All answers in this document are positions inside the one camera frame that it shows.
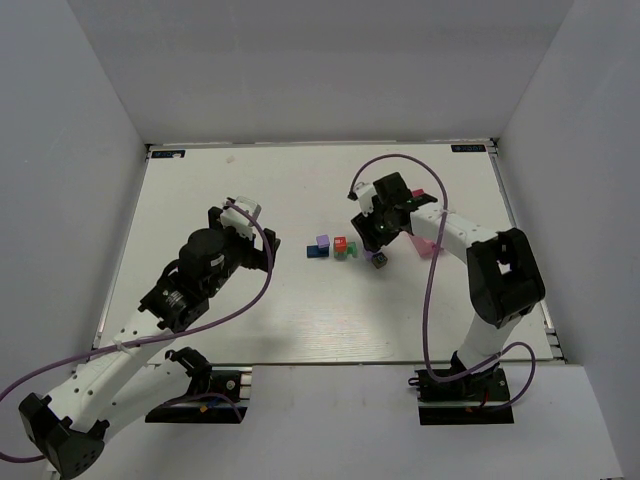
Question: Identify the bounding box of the grey house block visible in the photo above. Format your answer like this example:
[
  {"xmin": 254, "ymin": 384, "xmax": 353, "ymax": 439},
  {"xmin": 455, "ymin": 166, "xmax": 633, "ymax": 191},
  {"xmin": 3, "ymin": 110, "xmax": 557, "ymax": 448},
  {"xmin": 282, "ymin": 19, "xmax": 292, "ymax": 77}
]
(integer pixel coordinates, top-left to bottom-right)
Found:
[{"xmin": 371, "ymin": 252, "xmax": 388, "ymax": 269}]

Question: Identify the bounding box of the green hospital arch block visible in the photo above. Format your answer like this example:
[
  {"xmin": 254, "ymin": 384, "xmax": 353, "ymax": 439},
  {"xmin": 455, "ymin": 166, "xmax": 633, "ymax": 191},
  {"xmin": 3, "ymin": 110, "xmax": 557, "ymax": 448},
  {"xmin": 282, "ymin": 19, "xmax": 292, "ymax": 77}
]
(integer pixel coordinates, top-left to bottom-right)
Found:
[{"xmin": 334, "ymin": 242, "xmax": 358, "ymax": 260}]

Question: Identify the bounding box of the red cube block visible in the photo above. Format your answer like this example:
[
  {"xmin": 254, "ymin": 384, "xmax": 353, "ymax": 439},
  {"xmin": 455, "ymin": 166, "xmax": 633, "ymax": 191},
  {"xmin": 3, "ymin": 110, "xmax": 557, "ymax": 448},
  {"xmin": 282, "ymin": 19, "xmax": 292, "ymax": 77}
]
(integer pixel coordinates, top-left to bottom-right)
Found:
[{"xmin": 333, "ymin": 236, "xmax": 348, "ymax": 254}]

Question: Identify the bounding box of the pink plastic box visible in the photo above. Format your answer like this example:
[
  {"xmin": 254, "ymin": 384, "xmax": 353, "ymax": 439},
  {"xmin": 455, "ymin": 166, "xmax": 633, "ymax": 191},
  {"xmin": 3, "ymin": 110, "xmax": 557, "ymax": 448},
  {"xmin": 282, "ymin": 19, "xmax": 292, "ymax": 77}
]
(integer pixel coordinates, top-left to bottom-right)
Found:
[{"xmin": 407, "ymin": 188, "xmax": 436, "ymax": 260}]

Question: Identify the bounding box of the dark blue rectangular block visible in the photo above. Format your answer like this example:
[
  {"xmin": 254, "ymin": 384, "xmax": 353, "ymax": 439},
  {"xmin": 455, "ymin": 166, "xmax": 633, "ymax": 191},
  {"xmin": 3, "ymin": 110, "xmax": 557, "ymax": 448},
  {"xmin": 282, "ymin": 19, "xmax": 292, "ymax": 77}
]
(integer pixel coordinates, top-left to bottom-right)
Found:
[{"xmin": 306, "ymin": 245, "xmax": 330, "ymax": 258}]

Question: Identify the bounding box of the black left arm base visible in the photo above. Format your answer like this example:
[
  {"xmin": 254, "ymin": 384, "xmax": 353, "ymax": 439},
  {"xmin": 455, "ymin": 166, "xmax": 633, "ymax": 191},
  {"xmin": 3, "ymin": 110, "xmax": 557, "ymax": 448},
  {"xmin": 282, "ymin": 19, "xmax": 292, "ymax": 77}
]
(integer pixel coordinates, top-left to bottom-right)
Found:
[{"xmin": 145, "ymin": 367, "xmax": 252, "ymax": 425}]

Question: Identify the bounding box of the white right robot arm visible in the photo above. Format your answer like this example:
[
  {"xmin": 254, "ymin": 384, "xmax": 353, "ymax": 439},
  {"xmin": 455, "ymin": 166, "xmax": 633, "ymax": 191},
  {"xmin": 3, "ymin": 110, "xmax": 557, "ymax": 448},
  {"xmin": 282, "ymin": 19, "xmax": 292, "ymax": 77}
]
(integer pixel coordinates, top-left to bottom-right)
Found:
[{"xmin": 348, "ymin": 172, "xmax": 546, "ymax": 383}]

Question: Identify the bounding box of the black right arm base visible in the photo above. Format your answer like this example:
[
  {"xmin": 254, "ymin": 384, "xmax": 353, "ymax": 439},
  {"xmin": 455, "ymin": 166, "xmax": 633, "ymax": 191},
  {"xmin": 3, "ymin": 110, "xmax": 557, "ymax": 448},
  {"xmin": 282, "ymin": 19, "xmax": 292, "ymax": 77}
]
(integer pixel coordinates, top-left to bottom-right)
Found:
[{"xmin": 408, "ymin": 368, "xmax": 514, "ymax": 426}]

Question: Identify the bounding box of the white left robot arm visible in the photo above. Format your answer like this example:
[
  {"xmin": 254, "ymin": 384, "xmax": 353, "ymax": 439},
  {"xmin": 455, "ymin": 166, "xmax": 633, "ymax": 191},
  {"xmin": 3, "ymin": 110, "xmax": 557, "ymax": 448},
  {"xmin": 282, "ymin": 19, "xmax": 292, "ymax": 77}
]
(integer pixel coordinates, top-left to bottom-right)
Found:
[{"xmin": 18, "ymin": 196, "xmax": 280, "ymax": 479}]

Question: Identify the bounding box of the right corner label sticker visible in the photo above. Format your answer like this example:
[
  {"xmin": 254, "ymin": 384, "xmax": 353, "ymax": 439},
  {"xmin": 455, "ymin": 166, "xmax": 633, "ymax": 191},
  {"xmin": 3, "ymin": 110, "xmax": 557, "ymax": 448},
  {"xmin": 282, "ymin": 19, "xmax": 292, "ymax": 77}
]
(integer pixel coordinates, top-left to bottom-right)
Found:
[{"xmin": 451, "ymin": 144, "xmax": 486, "ymax": 153}]

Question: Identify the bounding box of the corner label sticker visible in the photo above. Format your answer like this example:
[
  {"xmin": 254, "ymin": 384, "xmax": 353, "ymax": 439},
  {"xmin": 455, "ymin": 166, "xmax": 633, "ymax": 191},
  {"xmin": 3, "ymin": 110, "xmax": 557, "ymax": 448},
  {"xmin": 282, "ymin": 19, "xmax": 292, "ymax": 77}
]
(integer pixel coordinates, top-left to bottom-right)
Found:
[
  {"xmin": 451, "ymin": 144, "xmax": 486, "ymax": 153},
  {"xmin": 151, "ymin": 150, "xmax": 186, "ymax": 159}
]

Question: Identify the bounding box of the left corner label sticker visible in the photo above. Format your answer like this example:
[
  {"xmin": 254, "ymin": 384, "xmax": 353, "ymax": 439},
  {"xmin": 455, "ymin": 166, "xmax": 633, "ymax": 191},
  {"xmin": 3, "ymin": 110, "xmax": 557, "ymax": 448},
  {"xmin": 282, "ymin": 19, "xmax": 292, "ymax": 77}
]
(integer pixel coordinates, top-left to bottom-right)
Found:
[{"xmin": 151, "ymin": 150, "xmax": 186, "ymax": 159}]

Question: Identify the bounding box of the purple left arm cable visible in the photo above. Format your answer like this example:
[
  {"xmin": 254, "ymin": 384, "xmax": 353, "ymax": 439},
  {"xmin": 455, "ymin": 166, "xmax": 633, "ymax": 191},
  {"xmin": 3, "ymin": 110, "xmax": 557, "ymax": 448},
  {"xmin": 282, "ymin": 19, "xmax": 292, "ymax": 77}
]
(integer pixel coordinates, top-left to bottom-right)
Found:
[{"xmin": 0, "ymin": 197, "xmax": 275, "ymax": 464}]

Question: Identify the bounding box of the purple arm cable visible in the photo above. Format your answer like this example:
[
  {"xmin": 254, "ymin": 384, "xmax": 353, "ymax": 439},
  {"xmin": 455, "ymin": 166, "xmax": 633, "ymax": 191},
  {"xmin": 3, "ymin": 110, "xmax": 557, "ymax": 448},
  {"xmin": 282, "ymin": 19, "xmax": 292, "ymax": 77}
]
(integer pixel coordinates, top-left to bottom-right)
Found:
[
  {"xmin": 0, "ymin": 197, "xmax": 275, "ymax": 464},
  {"xmin": 348, "ymin": 153, "xmax": 539, "ymax": 412}
]

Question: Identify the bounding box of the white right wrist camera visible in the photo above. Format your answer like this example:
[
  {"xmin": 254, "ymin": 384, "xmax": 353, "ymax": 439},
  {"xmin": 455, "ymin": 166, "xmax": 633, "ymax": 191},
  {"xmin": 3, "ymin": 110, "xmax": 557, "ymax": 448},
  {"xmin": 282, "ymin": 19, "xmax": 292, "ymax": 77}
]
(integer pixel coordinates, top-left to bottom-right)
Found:
[{"xmin": 347, "ymin": 182, "xmax": 379, "ymax": 217}]

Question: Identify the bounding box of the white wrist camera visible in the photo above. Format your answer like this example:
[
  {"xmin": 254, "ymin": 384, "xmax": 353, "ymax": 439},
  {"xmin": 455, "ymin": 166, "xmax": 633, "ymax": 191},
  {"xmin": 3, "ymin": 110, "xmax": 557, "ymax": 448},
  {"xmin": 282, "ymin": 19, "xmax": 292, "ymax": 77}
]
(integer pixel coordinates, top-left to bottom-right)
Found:
[
  {"xmin": 347, "ymin": 182, "xmax": 379, "ymax": 217},
  {"xmin": 219, "ymin": 196, "xmax": 261, "ymax": 240}
]

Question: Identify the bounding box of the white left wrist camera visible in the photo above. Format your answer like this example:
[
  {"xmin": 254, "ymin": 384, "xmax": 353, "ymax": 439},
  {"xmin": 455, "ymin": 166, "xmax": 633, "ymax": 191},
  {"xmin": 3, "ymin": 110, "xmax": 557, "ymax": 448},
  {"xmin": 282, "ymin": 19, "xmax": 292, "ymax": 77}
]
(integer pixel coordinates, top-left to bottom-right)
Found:
[{"xmin": 219, "ymin": 196, "xmax": 261, "ymax": 240}]

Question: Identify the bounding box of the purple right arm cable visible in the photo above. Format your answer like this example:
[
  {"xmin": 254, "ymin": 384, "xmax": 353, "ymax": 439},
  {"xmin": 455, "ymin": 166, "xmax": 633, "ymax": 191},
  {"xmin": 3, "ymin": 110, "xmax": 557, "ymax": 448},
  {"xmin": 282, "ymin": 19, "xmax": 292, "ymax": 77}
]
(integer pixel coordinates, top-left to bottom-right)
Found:
[{"xmin": 348, "ymin": 153, "xmax": 539, "ymax": 412}]

